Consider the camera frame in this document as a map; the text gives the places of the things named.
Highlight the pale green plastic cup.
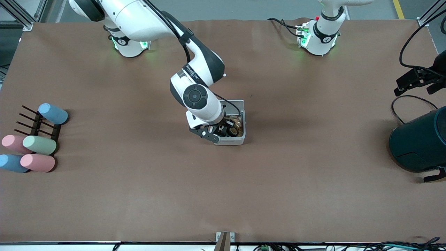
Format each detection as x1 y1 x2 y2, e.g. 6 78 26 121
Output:
22 135 57 155

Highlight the dark teal round appliance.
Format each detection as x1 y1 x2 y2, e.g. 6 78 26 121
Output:
389 106 446 173

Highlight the black base cable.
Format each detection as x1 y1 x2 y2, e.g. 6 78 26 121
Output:
267 17 303 38

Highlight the black cable bundle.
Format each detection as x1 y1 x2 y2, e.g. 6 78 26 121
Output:
361 237 446 251

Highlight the pink plastic cup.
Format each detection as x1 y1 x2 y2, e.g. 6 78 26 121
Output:
20 153 56 173
1 135 32 154

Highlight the light blue plastic cup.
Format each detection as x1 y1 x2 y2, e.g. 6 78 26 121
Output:
38 103 69 125
0 154 29 173

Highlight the aluminium frame profile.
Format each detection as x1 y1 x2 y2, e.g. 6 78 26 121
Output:
416 0 440 28
0 0 34 32

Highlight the brown table cover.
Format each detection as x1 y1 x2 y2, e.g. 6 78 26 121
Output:
0 17 446 243

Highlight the white bin lid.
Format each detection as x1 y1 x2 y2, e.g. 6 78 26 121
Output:
220 99 245 113

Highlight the metal mount bracket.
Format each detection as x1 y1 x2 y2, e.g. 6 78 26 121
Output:
215 231 235 251

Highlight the black peg cup rack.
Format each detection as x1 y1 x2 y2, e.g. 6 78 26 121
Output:
14 105 62 154

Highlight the golden brown snack wrapper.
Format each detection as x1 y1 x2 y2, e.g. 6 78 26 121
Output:
231 116 244 137

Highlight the white square trash bin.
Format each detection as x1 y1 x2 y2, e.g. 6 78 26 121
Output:
213 108 246 146

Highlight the black appliance power cable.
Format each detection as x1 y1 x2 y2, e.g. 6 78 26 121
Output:
391 94 439 125

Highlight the black curved handle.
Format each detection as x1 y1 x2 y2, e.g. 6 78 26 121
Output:
423 167 446 183

